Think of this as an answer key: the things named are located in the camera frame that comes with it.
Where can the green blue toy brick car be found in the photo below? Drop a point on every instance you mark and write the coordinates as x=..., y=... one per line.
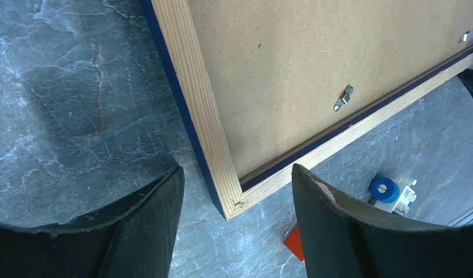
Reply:
x=393, y=195

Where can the metal frame turn clip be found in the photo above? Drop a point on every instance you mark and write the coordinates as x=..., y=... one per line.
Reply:
x=344, y=98

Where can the wooden picture frame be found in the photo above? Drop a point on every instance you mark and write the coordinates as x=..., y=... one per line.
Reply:
x=173, y=31

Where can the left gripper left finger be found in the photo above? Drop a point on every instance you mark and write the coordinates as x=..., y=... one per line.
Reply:
x=131, y=237

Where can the small orange cube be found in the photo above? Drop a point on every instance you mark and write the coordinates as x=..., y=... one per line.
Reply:
x=294, y=244

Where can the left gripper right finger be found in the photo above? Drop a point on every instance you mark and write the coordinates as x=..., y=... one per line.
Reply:
x=345, y=237

